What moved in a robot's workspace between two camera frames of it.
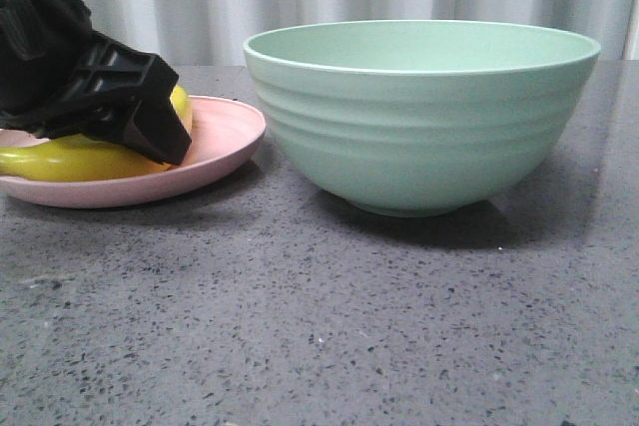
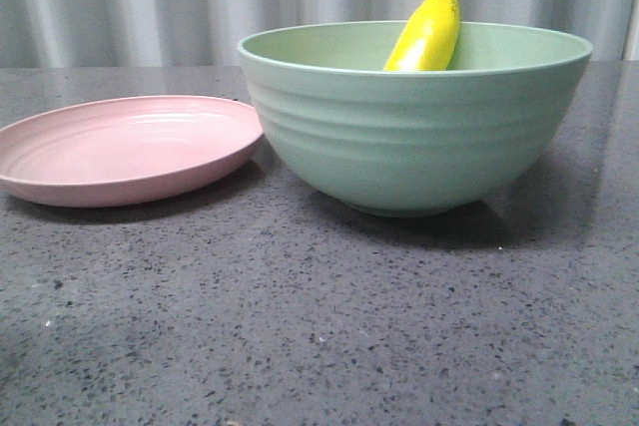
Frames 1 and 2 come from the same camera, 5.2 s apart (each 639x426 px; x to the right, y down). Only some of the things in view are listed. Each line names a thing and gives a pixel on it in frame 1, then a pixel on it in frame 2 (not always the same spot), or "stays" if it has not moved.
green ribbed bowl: [420, 117] stays
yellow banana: [79, 158] → [427, 40]
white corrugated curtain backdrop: [198, 6] stays
